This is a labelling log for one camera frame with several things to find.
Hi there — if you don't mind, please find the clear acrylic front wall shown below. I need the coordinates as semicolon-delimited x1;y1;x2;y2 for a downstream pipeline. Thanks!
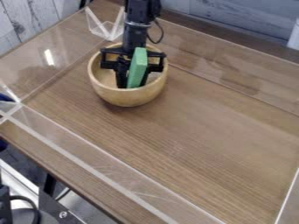
0;87;224;224

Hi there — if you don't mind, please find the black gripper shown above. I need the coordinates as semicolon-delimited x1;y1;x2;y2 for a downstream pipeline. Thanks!
98;45;165;88

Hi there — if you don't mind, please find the clear acrylic corner bracket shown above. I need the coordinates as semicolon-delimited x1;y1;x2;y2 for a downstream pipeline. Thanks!
85;7;126;41

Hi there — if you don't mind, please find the black cable near floor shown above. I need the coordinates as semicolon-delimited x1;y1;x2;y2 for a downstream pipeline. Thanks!
8;195;42;224

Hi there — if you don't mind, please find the black table leg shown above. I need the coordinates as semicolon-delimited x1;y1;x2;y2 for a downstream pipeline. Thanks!
42;174;57;197

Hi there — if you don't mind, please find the black metal bracket with screw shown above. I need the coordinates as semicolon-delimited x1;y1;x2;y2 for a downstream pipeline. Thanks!
38;191;86;224

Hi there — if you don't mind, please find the brown wooden bowl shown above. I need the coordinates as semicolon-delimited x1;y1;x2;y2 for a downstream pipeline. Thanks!
88;43;168;108

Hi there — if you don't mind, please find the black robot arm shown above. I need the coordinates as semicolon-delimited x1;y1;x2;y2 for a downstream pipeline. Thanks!
100;0;165;88

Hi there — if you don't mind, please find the green rectangular block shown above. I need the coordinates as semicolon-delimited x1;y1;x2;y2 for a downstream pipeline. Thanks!
126;47;148;88

